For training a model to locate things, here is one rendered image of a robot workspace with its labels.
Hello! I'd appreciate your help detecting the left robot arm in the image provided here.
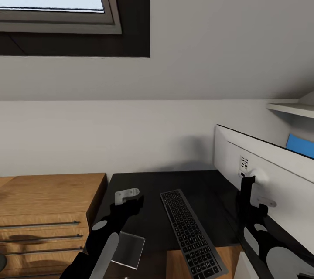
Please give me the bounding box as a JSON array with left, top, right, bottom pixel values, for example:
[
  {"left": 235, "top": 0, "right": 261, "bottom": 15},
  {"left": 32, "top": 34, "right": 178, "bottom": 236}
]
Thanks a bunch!
[{"left": 60, "top": 188, "right": 144, "bottom": 279}]

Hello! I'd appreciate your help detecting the notebook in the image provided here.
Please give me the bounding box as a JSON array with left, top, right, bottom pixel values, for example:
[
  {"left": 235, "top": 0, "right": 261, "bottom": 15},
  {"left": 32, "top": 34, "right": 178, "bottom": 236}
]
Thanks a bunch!
[{"left": 111, "top": 231, "right": 145, "bottom": 270}]

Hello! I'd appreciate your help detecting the monitor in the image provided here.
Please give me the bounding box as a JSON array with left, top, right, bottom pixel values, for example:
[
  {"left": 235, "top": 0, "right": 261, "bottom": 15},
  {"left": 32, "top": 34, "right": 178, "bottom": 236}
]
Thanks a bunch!
[{"left": 214, "top": 124, "right": 314, "bottom": 263}]

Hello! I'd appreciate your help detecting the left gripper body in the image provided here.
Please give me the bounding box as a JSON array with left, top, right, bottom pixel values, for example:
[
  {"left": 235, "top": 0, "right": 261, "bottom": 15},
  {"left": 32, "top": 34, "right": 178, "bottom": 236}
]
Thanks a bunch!
[{"left": 110, "top": 199, "right": 140, "bottom": 224}]

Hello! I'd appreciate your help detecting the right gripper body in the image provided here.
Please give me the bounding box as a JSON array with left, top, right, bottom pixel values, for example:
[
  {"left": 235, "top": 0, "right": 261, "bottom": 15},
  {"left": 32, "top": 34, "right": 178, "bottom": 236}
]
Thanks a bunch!
[{"left": 238, "top": 197, "right": 268, "bottom": 218}]

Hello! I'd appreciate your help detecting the keyboard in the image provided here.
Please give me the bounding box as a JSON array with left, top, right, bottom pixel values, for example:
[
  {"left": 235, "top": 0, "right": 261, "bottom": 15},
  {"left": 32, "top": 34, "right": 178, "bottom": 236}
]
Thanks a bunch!
[{"left": 160, "top": 189, "right": 229, "bottom": 279}]

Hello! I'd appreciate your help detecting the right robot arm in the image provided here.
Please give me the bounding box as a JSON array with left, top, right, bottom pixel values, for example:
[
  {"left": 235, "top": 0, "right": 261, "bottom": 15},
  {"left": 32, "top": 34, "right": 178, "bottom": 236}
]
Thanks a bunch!
[{"left": 235, "top": 191, "right": 314, "bottom": 279}]

